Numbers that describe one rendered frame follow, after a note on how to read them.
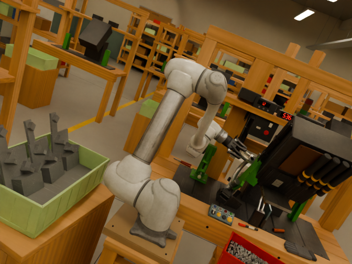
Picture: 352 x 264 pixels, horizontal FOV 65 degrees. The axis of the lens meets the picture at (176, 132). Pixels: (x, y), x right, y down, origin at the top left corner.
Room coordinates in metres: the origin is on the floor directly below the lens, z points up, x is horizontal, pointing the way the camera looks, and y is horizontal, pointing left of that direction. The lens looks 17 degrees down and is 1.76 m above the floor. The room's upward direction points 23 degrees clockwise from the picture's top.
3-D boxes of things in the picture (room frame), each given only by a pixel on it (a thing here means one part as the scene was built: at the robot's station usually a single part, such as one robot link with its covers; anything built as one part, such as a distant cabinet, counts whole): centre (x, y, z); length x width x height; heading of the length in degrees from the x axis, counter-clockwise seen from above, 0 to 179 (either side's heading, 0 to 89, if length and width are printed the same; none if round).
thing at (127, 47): (11.43, 1.84, 1.11); 3.01 x 0.54 x 2.23; 86
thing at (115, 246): (1.15, -0.07, 0.83); 0.32 x 0.32 x 0.04; 83
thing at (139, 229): (1.15, -0.09, 0.91); 0.22 x 0.18 x 0.06; 89
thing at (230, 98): (2.03, -0.68, 1.52); 0.90 x 0.25 x 0.04; 85
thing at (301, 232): (1.78, -0.66, 0.89); 1.10 x 0.42 x 0.02; 85
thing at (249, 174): (1.72, -0.58, 1.17); 0.13 x 0.12 x 0.20; 85
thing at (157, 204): (1.15, -0.06, 1.05); 0.18 x 0.16 x 0.22; 76
